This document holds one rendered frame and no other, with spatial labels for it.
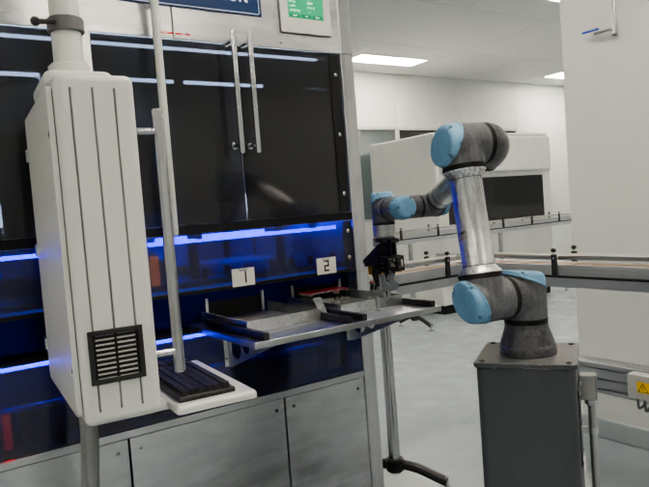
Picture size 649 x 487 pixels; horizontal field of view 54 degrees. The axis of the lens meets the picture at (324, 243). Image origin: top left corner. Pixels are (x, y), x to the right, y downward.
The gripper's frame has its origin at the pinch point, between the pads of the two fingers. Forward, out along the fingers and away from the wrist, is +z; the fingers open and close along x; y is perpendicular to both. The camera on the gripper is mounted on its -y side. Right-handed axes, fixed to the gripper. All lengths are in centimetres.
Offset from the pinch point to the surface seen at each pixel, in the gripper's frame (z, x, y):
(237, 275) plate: -11, -43, -24
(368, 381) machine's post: 35.9, 8.2, -24.2
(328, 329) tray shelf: 3.8, -34.7, 15.8
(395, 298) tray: 1.1, 3.0, 1.9
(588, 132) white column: -58, 144, -14
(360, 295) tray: 2.0, 5.6, -21.4
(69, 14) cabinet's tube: -82, -98, 10
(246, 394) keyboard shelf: 12, -71, 33
